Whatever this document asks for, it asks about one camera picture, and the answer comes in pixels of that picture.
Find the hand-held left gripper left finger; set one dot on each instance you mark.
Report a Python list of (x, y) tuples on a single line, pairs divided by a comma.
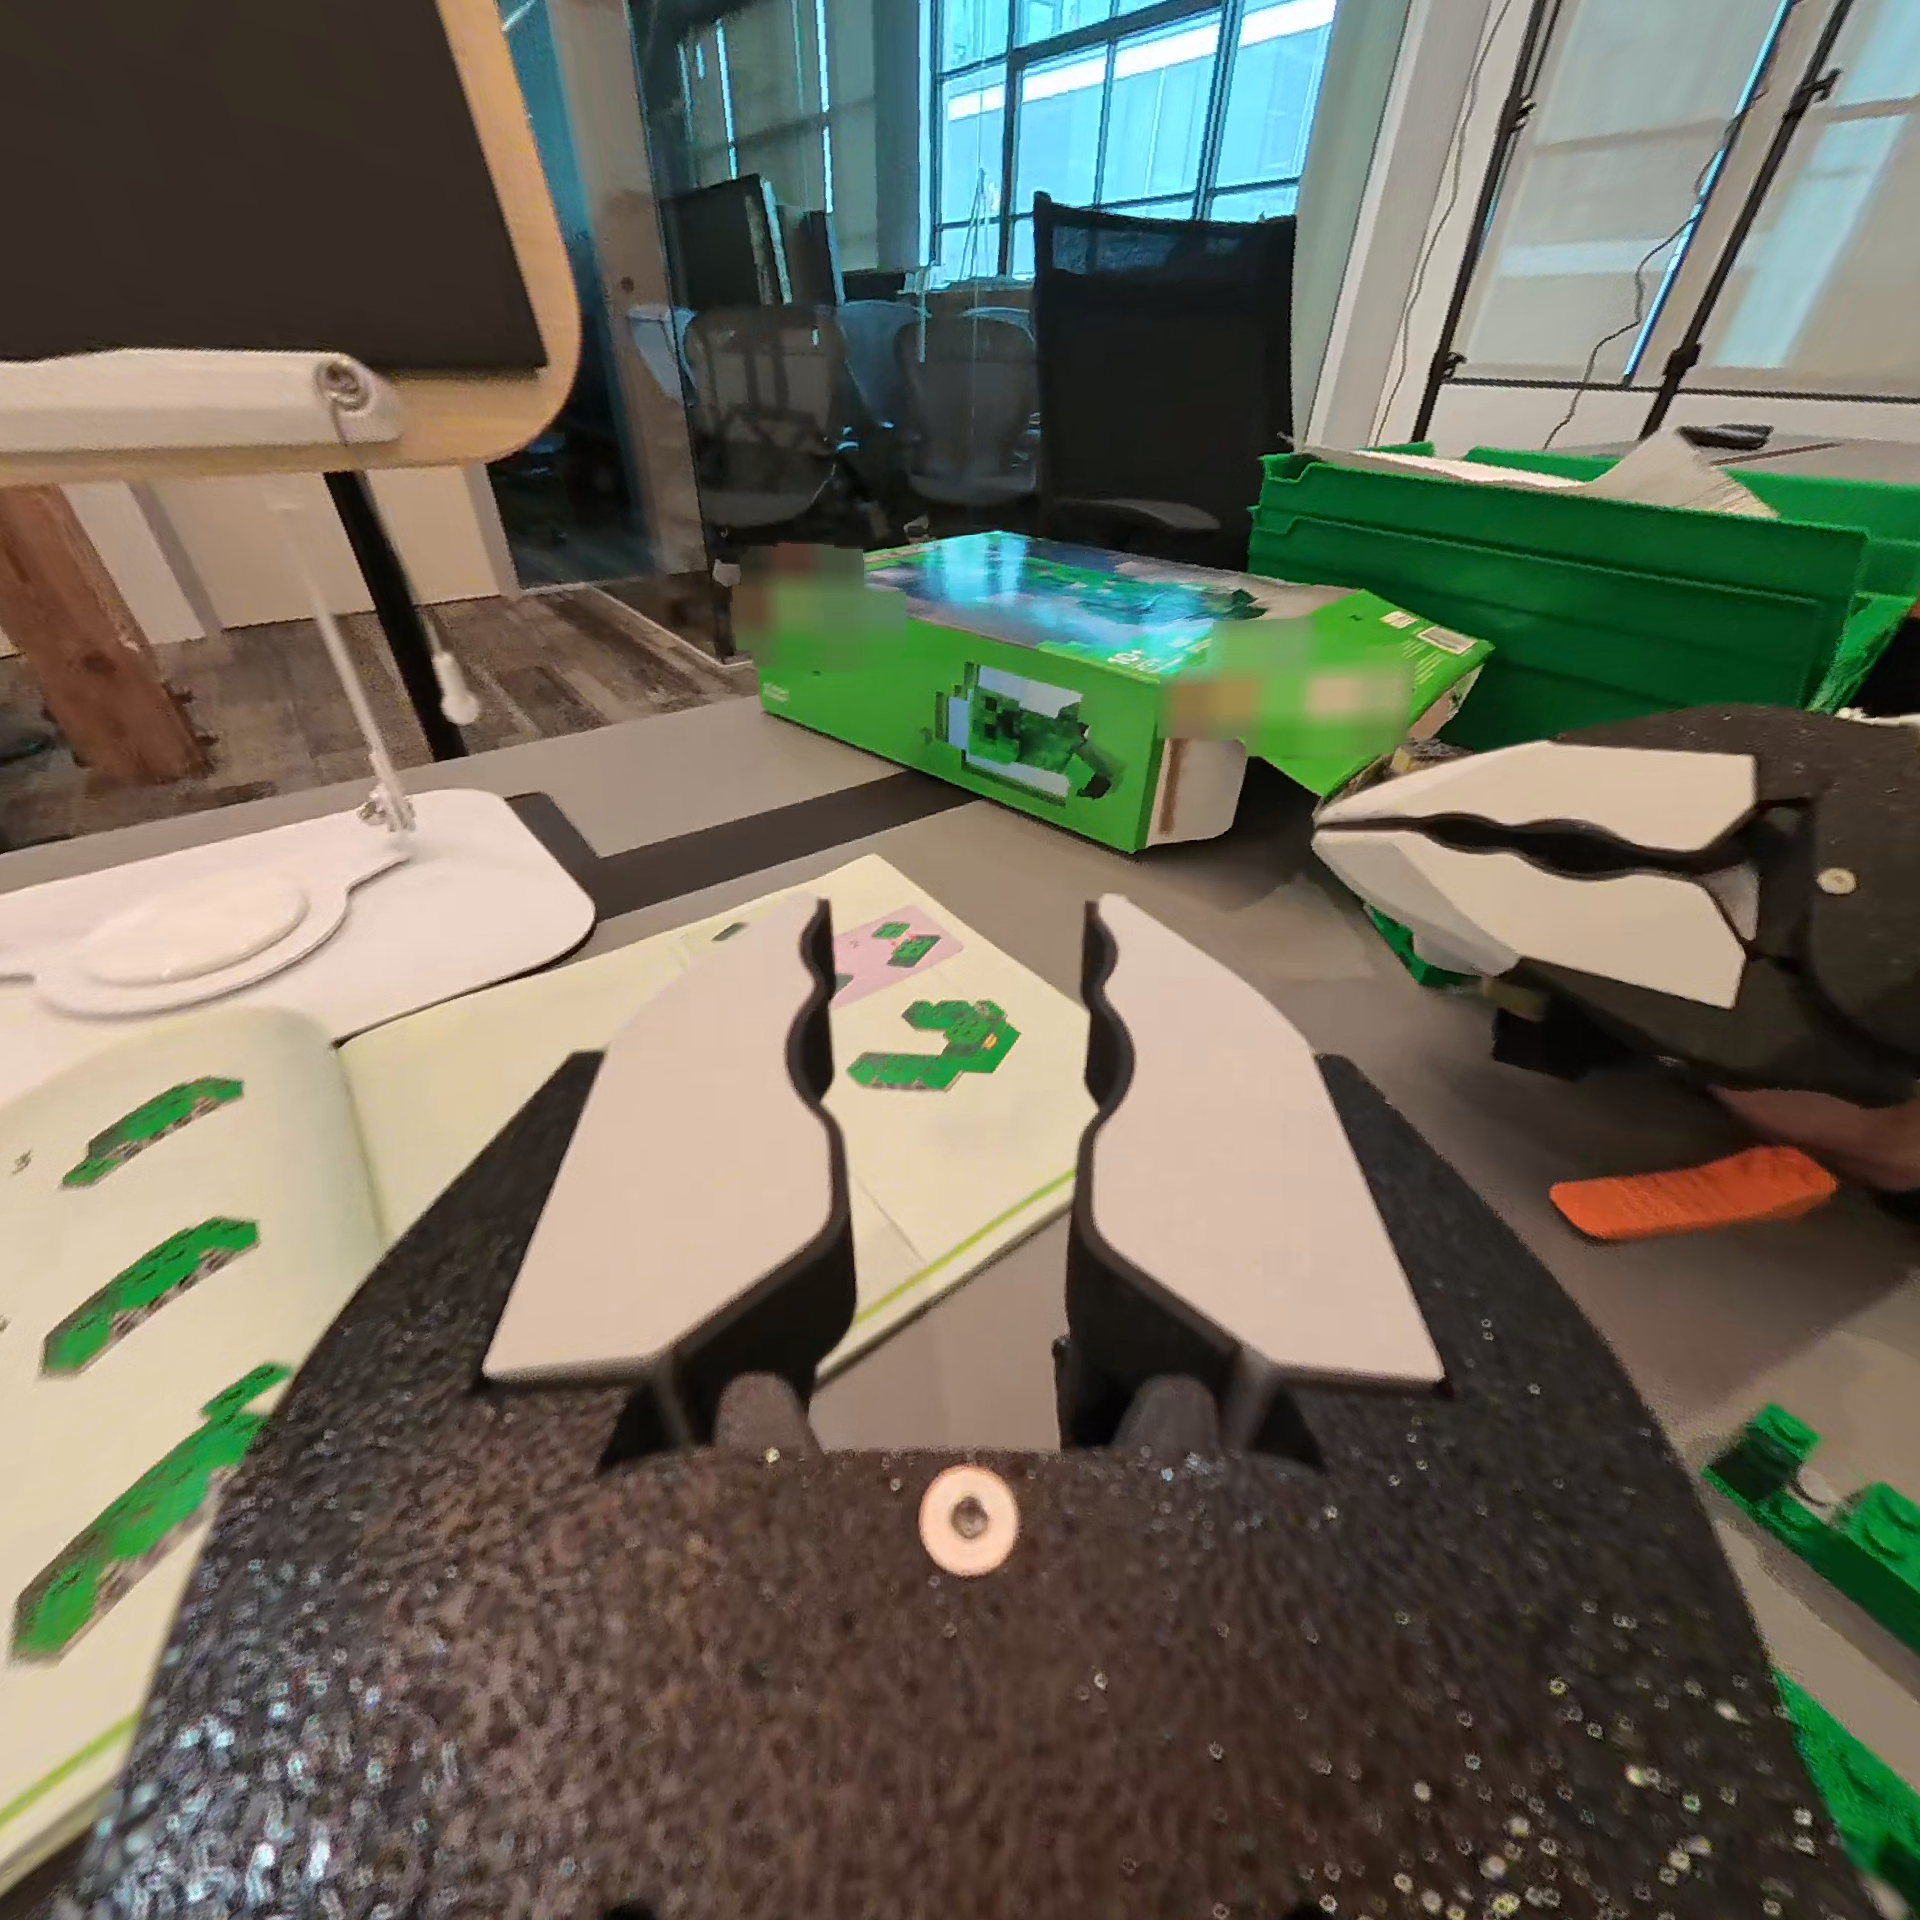
[(662, 1200)]

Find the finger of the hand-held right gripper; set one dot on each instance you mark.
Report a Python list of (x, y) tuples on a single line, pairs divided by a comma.
[(1591, 789), (1576, 921)]

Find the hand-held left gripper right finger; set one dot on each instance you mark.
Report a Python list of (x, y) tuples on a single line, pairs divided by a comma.
[(1247, 1188)]

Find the grey desk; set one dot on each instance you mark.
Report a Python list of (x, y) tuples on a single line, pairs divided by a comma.
[(1500, 1096)]

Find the white desk lamp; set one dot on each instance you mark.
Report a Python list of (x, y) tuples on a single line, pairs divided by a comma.
[(481, 887)]

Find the person's right hand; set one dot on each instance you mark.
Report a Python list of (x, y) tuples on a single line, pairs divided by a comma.
[(1852, 1144)]

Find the small green brick pile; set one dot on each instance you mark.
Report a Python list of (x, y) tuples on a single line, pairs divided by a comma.
[(1419, 948)]

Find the green plastic bin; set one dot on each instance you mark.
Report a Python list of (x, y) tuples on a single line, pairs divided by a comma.
[(1576, 599)]

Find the orange brick separator tool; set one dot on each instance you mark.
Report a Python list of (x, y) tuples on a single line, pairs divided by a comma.
[(1696, 1196)]

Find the white paper sheets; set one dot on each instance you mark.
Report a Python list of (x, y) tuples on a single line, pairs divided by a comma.
[(1634, 478)]

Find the small black device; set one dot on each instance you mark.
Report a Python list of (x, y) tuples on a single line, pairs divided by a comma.
[(1724, 435)]

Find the open brick instruction booklet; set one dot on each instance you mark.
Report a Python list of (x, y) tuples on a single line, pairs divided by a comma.
[(226, 1080)]

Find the green toy brick box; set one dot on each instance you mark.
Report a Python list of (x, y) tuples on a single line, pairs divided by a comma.
[(1051, 661)]

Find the black tripod stand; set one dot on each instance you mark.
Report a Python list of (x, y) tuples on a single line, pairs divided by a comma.
[(1724, 228), (1477, 228)]

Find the green brick plate assembly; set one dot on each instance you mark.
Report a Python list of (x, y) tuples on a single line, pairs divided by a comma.
[(1825, 1516)]

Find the black mesh office chair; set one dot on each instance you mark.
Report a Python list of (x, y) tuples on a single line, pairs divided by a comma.
[(1163, 359)]

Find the black stand pole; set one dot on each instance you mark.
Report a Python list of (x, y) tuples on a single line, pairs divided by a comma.
[(392, 615)]

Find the grey mesh office chair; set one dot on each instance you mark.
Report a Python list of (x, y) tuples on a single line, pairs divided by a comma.
[(758, 406), (967, 396)]

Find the large paned window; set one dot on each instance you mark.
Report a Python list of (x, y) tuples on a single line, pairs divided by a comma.
[(1140, 120)]

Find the green brick plate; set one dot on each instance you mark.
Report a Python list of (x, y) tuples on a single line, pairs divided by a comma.
[(1870, 1783)]

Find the wood-rimmed black board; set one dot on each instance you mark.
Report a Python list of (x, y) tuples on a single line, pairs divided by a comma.
[(268, 180)]

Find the wooden post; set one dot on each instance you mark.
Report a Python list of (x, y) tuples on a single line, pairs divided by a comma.
[(90, 646)]

